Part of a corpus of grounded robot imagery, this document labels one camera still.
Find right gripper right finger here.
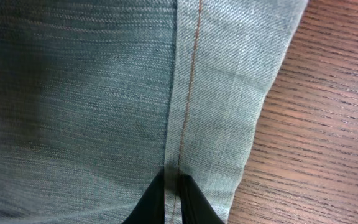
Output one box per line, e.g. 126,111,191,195
178,174,224,224

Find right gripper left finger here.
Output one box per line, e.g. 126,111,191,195
122,168,165,224

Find light blue denim shorts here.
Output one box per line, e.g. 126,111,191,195
0,0,307,223

